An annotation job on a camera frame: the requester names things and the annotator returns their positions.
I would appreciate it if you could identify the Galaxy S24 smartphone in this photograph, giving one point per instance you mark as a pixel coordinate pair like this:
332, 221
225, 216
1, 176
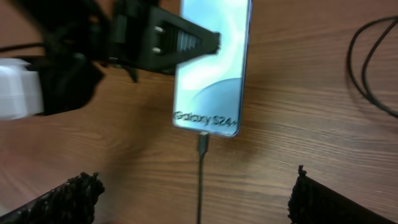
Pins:
208, 93

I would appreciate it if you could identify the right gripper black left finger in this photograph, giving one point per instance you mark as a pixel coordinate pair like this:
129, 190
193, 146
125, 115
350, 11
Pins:
72, 202

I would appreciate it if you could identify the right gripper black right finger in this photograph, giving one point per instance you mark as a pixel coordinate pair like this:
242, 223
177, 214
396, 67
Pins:
313, 203

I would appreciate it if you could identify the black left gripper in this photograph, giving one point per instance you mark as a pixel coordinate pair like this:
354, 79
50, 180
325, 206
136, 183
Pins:
118, 40

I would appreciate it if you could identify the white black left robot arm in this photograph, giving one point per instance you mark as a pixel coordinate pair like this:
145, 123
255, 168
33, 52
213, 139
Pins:
78, 40

